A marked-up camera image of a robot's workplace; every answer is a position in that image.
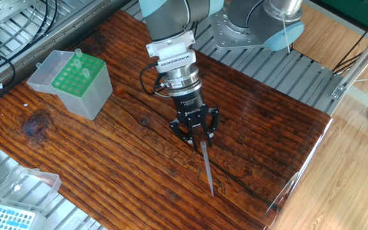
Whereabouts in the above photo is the white cable tie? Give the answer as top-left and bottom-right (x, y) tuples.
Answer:
(281, 19), (292, 54)

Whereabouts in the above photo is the clear large pipette tip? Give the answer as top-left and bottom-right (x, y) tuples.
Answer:
(199, 141), (215, 197)

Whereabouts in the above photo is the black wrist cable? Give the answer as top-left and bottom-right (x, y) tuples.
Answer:
(139, 61), (171, 96)

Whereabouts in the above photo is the black cable pair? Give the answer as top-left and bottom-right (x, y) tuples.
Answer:
(27, 0), (59, 45)

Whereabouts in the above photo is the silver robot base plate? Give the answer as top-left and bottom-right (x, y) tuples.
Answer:
(210, 9), (270, 51)

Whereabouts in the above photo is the thin black cable bundle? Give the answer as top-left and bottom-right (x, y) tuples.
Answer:
(332, 6), (368, 74)

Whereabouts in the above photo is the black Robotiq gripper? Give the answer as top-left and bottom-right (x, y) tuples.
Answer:
(169, 86), (220, 151)

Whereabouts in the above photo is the small pipette tip box, clear lid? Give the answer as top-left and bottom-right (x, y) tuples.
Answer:
(0, 165), (63, 230)

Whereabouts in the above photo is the silver perforated metal plate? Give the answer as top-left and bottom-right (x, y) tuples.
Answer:
(0, 0), (36, 25)

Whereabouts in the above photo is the aluminium frame post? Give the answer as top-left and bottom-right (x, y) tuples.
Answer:
(330, 19), (368, 100)

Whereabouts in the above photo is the green-topped large tip holder box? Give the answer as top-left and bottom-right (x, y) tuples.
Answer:
(26, 49), (114, 121)

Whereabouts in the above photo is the brown wooden board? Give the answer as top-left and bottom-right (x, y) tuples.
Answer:
(0, 9), (332, 230)

